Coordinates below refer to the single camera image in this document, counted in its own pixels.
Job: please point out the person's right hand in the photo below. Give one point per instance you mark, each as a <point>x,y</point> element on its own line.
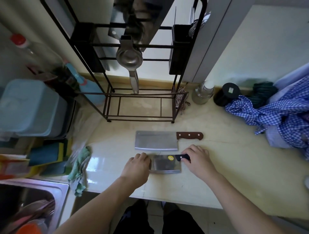
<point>201,164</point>

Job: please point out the person's left hand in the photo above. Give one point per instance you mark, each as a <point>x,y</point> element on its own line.
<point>135,170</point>

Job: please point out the person's right fingers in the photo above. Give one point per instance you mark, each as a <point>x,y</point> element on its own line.
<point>195,150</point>

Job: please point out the person's left fingers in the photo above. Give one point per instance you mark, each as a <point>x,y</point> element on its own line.
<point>141,158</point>

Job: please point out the person's left forearm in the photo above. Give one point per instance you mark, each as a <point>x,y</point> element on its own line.
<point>101,207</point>

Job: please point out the person's right forearm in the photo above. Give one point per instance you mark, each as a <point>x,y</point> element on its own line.
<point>239,207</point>

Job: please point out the small red checkered cloth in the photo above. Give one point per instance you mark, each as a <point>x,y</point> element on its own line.
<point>181,101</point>

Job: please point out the glass jar with white lid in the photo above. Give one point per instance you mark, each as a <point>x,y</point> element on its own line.
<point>202,94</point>

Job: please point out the light green rag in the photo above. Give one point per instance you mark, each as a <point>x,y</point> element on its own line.
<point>79,166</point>

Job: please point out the black round container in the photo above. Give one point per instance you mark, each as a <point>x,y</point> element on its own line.
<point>227,95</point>

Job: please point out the black metal kitchen rack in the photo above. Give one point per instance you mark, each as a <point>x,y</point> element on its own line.
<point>108,94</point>

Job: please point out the person's black trousers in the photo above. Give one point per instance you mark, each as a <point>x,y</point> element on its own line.
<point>173,223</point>

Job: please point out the green and yellow sponge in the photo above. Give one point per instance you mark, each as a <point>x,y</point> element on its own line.
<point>56,168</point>
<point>47,153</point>

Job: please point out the blue dish soap bottle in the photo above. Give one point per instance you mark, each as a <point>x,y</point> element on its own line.
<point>88,88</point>

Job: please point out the stainless steel sink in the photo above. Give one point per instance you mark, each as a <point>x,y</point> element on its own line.
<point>60,192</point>

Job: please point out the dark green cloth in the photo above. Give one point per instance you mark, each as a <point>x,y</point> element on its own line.
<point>263,92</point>

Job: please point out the blue checkered cloth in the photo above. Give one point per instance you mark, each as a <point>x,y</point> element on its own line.
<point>287,113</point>

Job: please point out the black utensil holder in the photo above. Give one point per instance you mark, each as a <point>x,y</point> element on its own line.
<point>179,51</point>

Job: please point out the steel lemon squeezer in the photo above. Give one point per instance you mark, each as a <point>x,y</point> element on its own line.
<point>129,56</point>

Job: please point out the dishes in sink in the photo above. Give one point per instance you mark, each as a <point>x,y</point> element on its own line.
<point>31,212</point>

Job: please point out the black knife holder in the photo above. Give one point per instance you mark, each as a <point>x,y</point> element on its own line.
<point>87,48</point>

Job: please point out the light blue plastic container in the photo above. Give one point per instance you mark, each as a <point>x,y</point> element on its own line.
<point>29,108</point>

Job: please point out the steel utensils bundle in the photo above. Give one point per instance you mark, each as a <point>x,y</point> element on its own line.
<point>199,24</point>

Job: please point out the orange plastic item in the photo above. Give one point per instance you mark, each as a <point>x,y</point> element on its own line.
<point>27,229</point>

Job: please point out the dark hanging kitchen tool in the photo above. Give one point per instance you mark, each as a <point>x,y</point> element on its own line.
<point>141,16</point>

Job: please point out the clear bottle with red cap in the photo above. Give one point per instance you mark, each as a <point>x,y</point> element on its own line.
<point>41,56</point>

